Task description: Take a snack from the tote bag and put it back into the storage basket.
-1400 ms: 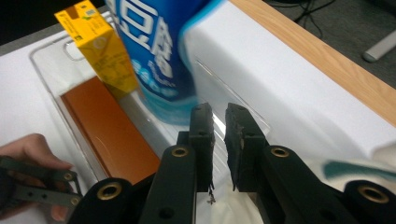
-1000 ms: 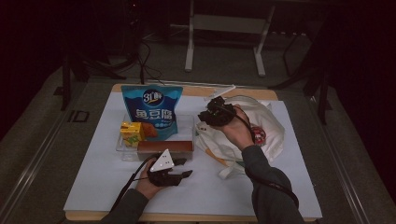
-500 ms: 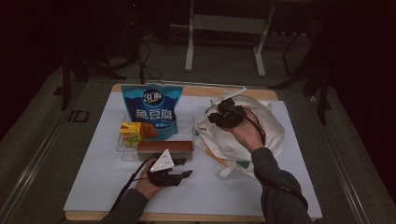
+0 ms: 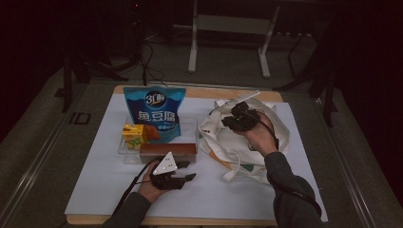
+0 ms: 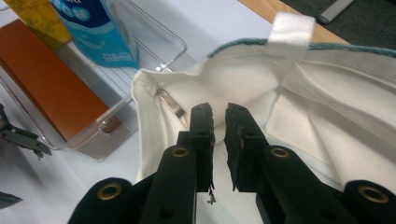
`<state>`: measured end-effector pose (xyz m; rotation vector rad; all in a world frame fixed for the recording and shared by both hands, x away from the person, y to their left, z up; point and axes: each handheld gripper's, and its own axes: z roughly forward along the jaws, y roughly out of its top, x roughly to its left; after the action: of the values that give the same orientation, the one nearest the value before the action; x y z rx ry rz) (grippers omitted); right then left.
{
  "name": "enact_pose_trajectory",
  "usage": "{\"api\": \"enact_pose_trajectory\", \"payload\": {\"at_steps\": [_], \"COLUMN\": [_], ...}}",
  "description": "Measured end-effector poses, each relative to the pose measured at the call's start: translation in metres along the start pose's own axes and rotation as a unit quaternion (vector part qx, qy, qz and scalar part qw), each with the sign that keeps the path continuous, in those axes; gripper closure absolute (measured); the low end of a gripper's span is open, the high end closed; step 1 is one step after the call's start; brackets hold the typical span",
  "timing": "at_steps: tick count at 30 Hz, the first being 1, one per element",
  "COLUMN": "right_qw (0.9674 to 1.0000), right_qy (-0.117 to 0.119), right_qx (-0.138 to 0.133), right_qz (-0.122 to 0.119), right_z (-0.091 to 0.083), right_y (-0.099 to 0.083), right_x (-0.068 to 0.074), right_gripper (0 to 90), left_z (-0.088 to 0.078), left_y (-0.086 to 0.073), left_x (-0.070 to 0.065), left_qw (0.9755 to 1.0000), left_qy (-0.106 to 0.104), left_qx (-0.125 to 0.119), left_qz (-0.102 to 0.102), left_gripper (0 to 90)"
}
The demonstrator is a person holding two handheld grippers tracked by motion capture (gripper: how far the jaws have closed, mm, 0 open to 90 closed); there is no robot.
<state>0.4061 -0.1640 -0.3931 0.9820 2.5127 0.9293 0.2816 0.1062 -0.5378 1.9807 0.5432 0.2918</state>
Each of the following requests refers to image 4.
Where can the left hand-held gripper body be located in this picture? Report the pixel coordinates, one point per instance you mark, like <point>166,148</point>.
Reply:
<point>166,180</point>

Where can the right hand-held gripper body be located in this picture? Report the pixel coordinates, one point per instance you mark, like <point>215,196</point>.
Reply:
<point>245,118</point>

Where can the brown carton box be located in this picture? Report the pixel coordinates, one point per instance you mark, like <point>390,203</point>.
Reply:
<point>168,150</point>

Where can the white tote bag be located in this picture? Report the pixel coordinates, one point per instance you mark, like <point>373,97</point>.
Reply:
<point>221,145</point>

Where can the clear plastic container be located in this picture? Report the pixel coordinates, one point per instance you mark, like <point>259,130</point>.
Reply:
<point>190,129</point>

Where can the yellow drink carton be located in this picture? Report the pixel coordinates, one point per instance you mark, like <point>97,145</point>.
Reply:
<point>133,136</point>

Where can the blue snack bag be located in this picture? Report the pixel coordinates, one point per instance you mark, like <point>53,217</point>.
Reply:
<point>155,107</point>

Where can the person's left hand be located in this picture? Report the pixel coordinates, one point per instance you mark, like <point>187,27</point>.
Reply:
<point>150,190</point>

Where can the person's right hand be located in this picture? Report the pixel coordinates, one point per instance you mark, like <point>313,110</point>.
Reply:
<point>261,139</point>

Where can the black metal stand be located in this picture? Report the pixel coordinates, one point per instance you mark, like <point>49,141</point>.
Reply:
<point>68,85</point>
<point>329,95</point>

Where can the white metal desk frame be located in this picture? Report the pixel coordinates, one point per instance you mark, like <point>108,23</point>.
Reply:
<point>233,24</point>

